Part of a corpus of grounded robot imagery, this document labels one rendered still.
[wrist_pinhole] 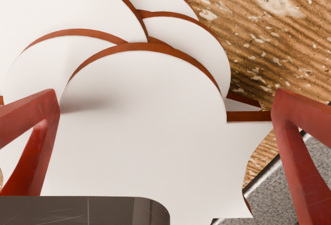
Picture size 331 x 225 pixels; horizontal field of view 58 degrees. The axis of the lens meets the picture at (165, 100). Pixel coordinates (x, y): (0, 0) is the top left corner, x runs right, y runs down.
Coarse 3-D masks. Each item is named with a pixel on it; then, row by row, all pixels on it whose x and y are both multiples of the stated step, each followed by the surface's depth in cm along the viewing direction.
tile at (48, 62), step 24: (48, 48) 13; (72, 48) 13; (96, 48) 13; (24, 72) 13; (48, 72) 13; (72, 72) 13; (0, 96) 15; (24, 96) 14; (24, 144) 16; (48, 192) 18
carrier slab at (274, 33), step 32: (192, 0) 17; (224, 0) 17; (256, 0) 17; (288, 0) 17; (320, 0) 17; (224, 32) 18; (256, 32) 18; (288, 32) 19; (320, 32) 19; (256, 64) 20; (288, 64) 20; (320, 64) 20; (256, 96) 21; (320, 96) 21; (256, 160) 25
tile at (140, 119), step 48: (144, 48) 12; (96, 96) 13; (144, 96) 13; (192, 96) 13; (96, 144) 15; (144, 144) 15; (192, 144) 15; (240, 144) 15; (96, 192) 17; (144, 192) 17; (192, 192) 17; (240, 192) 17
